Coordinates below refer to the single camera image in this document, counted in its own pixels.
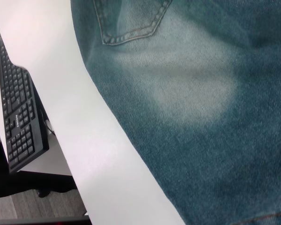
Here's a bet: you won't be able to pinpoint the blue denim shorts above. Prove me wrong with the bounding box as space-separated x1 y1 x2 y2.
70 0 281 225

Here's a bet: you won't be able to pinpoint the white keyboard desk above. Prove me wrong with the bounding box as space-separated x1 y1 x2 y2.
0 63 73 176

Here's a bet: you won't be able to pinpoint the black computer keyboard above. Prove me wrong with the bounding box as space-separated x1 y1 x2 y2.
0 37 50 174

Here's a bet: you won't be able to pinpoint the thin black keyboard cable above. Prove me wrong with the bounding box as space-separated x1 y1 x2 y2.
44 119 56 136

